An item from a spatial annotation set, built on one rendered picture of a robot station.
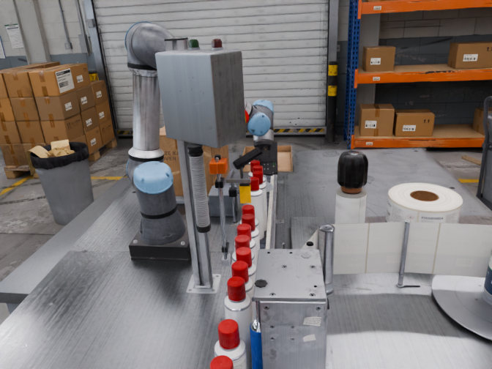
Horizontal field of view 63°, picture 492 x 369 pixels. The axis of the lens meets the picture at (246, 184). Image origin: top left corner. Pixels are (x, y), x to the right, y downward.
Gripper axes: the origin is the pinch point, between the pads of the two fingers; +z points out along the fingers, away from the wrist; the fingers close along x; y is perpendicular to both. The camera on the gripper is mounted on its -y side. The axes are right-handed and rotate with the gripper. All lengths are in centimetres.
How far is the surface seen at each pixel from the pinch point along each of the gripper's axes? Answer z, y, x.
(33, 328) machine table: 37, -55, -43
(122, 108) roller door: -163, -218, 382
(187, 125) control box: -10, -11, -60
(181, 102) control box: -15, -12, -62
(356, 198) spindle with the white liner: 3.4, 29.4, -31.3
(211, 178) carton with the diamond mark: -9.5, -20.3, 16.3
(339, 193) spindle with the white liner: 1.9, 25.0, -29.2
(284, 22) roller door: -244, 12, 319
